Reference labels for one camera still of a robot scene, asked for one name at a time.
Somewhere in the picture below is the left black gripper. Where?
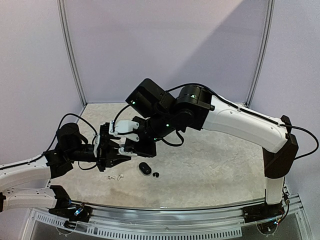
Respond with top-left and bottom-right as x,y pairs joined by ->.
66,140 -> 131,172

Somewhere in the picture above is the white earbud charging case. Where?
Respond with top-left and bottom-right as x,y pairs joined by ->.
118,144 -> 138,158

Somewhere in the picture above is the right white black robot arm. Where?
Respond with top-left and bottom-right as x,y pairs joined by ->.
124,78 -> 299,218

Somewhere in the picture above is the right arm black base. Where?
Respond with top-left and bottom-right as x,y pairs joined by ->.
241,202 -> 285,223

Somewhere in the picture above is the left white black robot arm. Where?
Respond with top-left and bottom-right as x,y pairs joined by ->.
0,123 -> 131,217

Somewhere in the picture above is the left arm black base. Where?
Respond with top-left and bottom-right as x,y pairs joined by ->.
48,202 -> 93,223

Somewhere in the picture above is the black oval charging case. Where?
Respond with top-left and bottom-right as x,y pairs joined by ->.
138,162 -> 152,176

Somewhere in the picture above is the black earbud near black case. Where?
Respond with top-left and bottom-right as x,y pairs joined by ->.
153,172 -> 160,178

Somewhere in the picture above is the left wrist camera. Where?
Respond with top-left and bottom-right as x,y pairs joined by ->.
94,122 -> 115,150

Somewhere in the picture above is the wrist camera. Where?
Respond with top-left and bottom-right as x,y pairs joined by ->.
108,120 -> 140,142
94,122 -> 115,150

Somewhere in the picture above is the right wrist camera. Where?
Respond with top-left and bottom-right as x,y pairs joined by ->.
108,120 -> 140,142

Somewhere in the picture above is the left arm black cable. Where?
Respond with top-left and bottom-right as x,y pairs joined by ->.
43,113 -> 101,171

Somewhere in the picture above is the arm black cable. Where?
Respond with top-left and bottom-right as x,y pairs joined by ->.
112,83 -> 318,160
43,113 -> 101,171

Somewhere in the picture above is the aluminium front rail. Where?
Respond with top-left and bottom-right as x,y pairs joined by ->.
23,194 -> 312,240

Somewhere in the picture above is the left metal corner post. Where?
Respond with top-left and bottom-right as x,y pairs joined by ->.
57,0 -> 88,107

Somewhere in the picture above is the metal corner post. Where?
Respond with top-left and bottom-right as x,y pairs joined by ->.
245,0 -> 275,108
57,0 -> 88,107

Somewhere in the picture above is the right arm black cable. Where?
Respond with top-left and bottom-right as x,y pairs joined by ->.
112,83 -> 318,160

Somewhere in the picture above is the right metal corner post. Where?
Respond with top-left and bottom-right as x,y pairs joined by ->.
245,0 -> 275,108

